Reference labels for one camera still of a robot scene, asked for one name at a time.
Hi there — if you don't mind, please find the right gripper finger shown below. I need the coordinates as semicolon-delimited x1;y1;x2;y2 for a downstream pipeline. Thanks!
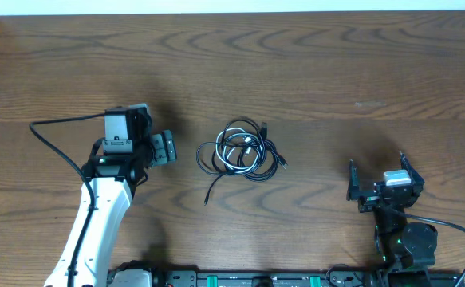
400;151;424;186
346;159;361;201

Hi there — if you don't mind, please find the white cable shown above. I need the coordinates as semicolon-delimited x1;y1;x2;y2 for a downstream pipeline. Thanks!
215;127;266;175

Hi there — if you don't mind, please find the black cable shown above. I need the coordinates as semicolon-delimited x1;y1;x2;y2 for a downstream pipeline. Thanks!
195;117;289;206

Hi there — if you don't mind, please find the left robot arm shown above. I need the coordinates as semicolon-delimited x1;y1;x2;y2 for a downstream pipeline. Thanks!
45;103;177;286

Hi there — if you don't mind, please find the right camera cable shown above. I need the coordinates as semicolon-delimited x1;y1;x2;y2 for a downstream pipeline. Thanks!
391;206;465;287

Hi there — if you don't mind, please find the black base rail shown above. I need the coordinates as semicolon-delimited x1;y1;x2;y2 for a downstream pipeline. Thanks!
108;261;465;287

